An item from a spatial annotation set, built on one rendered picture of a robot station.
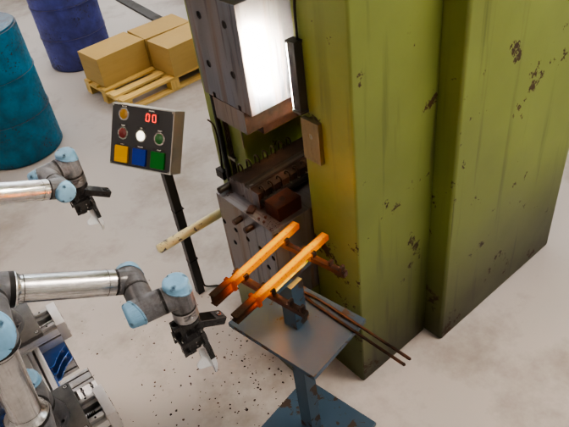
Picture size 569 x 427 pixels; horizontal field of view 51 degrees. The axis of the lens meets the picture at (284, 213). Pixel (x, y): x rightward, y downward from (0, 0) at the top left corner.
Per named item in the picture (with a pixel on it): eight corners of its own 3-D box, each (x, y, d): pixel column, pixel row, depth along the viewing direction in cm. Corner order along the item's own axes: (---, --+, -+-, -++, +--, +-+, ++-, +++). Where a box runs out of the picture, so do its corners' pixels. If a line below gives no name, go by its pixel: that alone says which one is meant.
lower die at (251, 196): (260, 209, 240) (257, 192, 235) (231, 189, 253) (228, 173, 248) (334, 163, 259) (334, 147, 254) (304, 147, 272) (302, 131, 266)
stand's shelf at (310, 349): (314, 380, 195) (314, 377, 194) (229, 326, 217) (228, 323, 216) (366, 322, 211) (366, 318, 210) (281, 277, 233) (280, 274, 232)
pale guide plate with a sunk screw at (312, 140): (321, 166, 212) (317, 125, 201) (304, 157, 218) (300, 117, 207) (324, 163, 213) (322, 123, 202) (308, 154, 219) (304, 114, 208)
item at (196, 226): (162, 256, 273) (159, 247, 270) (156, 251, 277) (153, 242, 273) (237, 211, 293) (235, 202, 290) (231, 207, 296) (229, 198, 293)
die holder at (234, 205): (284, 308, 257) (272, 232, 228) (233, 266, 281) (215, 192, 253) (372, 244, 282) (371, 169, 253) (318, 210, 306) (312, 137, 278)
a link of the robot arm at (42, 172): (35, 181, 209) (63, 167, 215) (22, 170, 216) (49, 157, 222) (44, 198, 214) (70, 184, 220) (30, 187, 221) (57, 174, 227)
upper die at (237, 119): (247, 135, 218) (243, 113, 212) (216, 117, 231) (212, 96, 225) (329, 91, 237) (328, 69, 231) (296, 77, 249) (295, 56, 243)
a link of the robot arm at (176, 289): (154, 278, 162) (183, 265, 165) (163, 304, 169) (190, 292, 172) (163, 296, 157) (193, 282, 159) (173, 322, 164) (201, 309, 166)
